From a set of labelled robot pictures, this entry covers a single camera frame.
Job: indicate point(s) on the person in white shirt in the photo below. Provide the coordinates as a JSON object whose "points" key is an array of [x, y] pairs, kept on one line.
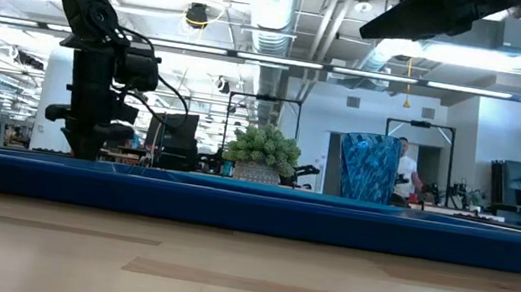
{"points": [[407, 173]]}

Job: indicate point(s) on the grey door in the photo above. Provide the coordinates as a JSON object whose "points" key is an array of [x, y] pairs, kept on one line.
{"points": [[331, 165], [432, 163]]}

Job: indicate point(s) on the black computer monitor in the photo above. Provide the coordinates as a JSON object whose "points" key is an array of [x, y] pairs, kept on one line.
{"points": [[176, 137]]}

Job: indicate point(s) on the black background robot arm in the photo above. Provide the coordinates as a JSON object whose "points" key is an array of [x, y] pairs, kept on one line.
{"points": [[307, 171]]}

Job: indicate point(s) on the grey wall vent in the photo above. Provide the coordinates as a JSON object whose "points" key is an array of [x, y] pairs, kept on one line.
{"points": [[427, 113], [353, 102]]}

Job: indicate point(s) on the white round column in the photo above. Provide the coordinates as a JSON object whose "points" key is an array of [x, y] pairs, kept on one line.
{"points": [[56, 89]]}

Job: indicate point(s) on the blue plastic tray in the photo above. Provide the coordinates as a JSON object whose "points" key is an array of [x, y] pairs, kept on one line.
{"points": [[251, 213]]}

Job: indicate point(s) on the green artificial plant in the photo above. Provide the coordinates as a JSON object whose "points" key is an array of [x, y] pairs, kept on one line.
{"points": [[264, 146]]}

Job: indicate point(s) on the silver corrugated ceiling duct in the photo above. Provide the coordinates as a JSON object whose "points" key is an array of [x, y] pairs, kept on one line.
{"points": [[273, 11]]}

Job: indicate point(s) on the grey patterned plant pot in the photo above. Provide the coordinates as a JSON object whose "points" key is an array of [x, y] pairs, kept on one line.
{"points": [[257, 172]]}

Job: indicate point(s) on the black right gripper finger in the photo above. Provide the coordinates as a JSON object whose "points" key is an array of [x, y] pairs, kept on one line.
{"points": [[429, 17]]}

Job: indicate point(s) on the silver slanted ceiling duct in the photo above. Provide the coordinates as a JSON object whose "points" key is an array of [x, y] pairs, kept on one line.
{"points": [[389, 52]]}

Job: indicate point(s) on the black metal frame rig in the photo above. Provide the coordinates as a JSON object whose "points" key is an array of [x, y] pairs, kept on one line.
{"points": [[267, 98], [450, 156]]}

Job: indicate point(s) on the blue patterned plastic cup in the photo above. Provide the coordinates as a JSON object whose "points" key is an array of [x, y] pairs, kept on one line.
{"points": [[368, 168]]}

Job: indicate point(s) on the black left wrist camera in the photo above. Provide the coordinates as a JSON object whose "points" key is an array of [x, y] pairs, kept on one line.
{"points": [[139, 69]]}

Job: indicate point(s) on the black background robot arms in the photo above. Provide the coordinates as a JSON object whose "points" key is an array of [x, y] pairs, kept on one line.
{"points": [[456, 194]]}

